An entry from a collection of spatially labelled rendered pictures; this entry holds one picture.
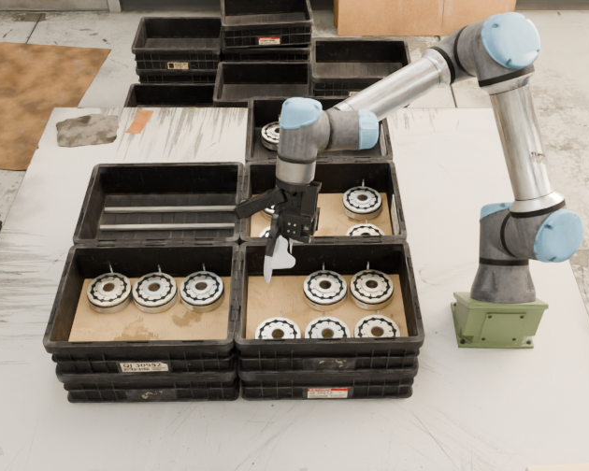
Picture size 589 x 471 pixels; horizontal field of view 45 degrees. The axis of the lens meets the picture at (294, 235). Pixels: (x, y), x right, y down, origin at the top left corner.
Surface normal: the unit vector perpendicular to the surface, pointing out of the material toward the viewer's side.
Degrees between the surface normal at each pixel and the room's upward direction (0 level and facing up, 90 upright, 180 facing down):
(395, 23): 72
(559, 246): 61
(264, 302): 0
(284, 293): 0
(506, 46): 46
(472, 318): 90
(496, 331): 90
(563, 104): 0
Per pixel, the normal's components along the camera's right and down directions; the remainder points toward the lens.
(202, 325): 0.00, -0.71
